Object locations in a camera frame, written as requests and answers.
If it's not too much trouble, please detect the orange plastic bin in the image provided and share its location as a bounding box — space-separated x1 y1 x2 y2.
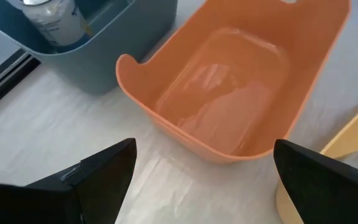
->
115 0 352 165

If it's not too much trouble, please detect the white lemon seltzer can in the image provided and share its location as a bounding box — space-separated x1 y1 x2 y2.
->
19 0 93 47

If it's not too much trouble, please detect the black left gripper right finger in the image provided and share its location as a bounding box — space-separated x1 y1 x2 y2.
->
273 138 358 224

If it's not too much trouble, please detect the yellow plastic bin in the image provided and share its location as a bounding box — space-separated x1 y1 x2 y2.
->
275 95 358 224

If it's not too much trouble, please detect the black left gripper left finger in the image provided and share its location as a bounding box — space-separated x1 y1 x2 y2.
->
0 138 137 224

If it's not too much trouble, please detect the blue-grey plastic bin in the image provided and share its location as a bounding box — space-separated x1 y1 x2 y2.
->
0 0 178 96

